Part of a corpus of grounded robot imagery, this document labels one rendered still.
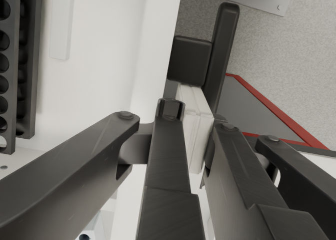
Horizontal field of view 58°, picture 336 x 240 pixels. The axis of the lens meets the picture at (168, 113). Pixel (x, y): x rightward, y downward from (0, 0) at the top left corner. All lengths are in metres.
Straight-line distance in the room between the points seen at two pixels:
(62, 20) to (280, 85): 1.00
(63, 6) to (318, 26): 1.03
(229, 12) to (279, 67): 0.99
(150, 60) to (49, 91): 0.14
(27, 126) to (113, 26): 0.11
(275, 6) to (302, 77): 0.27
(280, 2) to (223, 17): 0.96
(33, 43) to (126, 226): 0.15
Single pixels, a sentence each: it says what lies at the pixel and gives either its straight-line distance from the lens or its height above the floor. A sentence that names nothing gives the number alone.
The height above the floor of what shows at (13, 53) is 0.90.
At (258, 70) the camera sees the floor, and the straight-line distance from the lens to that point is 1.15.
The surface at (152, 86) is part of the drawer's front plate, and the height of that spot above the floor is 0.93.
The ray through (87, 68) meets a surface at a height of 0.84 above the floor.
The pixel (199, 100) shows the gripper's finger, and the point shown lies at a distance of 0.16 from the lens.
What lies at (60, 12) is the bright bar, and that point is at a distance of 0.26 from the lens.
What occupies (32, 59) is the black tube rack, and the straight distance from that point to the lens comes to 0.25.
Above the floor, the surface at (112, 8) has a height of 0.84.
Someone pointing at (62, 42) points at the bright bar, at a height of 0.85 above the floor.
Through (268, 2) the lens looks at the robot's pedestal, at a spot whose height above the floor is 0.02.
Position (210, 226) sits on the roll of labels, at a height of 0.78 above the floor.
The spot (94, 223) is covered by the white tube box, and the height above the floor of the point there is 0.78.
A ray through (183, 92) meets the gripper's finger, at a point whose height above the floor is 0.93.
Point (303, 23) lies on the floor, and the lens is 1.19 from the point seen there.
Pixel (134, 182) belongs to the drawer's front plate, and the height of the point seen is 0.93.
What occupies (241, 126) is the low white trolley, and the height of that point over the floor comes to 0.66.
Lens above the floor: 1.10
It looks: 73 degrees down
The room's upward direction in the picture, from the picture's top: 178 degrees counter-clockwise
